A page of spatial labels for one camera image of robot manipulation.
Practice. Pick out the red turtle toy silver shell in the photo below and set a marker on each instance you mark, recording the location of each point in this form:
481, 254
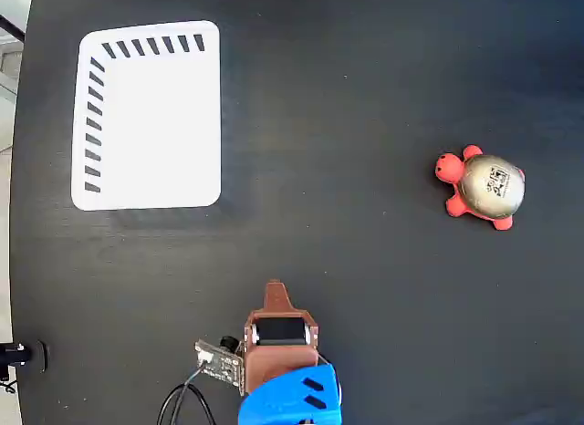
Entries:
493, 188

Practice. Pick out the white plastic basket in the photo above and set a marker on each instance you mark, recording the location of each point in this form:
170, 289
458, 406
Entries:
155, 133

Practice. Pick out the black table clamp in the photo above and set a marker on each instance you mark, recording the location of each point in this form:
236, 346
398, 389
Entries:
11, 353

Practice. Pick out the black metal bar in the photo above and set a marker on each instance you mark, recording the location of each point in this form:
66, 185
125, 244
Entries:
11, 27

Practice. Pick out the green camera circuit board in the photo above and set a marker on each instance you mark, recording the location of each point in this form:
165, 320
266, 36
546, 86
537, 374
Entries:
219, 365

